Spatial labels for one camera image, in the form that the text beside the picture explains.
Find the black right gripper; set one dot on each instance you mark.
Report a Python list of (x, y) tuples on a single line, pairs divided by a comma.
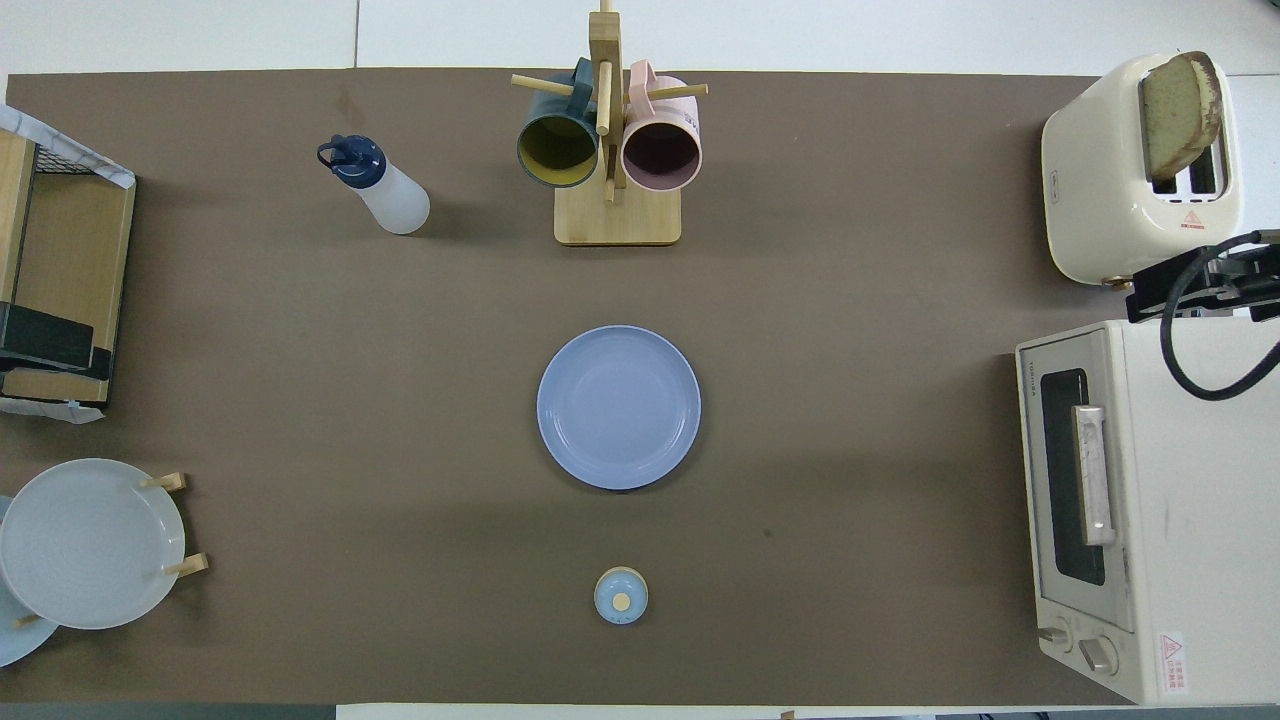
[(1145, 298)]

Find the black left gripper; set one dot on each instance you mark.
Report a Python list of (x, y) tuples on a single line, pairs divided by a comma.
[(45, 340)]

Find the slice of toast bread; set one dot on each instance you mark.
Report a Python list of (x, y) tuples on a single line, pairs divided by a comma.
[(1175, 115)]

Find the translucent squeeze bottle blue cap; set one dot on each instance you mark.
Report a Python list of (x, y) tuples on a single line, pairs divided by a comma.
[(395, 200)]

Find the wooden plate rack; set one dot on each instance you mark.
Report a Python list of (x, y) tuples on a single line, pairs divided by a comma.
[(175, 481)]

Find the pale grey plate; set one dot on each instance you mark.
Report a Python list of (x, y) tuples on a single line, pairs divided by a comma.
[(90, 545)]

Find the light blue plate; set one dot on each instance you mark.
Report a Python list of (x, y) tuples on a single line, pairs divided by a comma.
[(15, 640)]

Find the periwinkle blue plate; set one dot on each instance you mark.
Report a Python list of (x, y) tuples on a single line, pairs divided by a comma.
[(618, 408)]

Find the small blue seasoning shaker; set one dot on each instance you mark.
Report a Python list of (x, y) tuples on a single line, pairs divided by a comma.
[(620, 597)]

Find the white paper scrap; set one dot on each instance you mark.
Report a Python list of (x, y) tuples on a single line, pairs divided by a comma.
[(50, 410)]

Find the cream two-slot toaster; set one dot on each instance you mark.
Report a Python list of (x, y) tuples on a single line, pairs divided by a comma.
[(1090, 180)]

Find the white checkered cloth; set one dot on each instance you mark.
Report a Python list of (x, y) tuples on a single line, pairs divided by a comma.
[(60, 145)]

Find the white toaster oven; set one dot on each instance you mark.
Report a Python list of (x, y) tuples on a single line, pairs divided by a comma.
[(1190, 500)]

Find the large brown table mat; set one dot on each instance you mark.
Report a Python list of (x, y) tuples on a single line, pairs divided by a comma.
[(300, 400)]

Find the pink ribbed mug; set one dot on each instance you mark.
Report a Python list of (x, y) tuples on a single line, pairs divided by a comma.
[(660, 155)]

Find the wooden mug tree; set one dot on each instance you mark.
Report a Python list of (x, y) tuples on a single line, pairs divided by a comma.
[(617, 220)]

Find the dark teal mug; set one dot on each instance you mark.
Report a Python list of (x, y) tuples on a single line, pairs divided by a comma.
[(556, 150)]

